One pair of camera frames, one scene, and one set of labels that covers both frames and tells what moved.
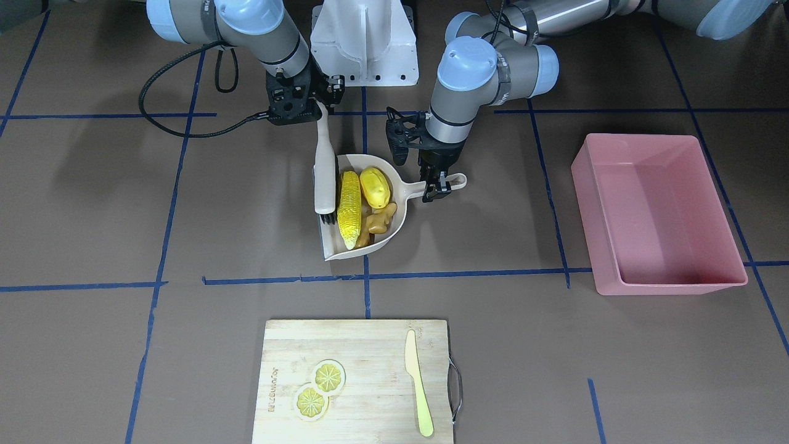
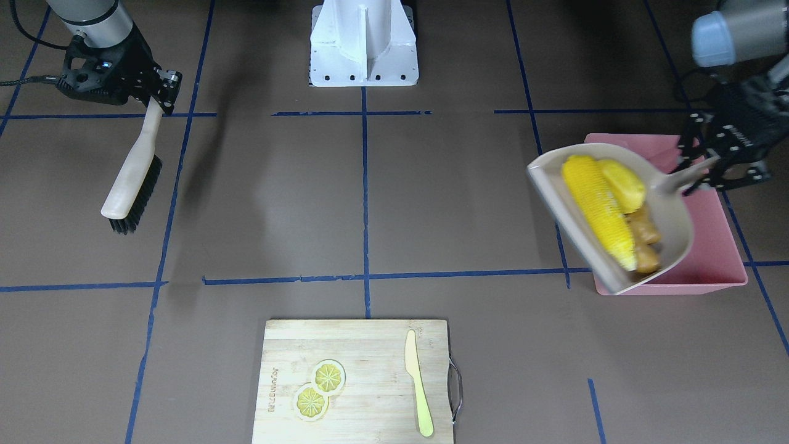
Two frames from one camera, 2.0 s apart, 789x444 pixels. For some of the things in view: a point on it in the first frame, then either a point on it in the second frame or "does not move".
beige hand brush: [325, 172] to [127, 197]
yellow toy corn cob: [349, 208] to [611, 222]
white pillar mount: [370, 42] does not move
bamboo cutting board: [378, 403] does not move
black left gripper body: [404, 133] to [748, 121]
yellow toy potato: [375, 187] to [627, 189]
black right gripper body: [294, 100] to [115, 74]
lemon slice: [328, 376] does not move
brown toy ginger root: [376, 222] to [644, 238]
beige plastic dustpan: [331, 246] to [664, 203]
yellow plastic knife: [412, 367] does not move
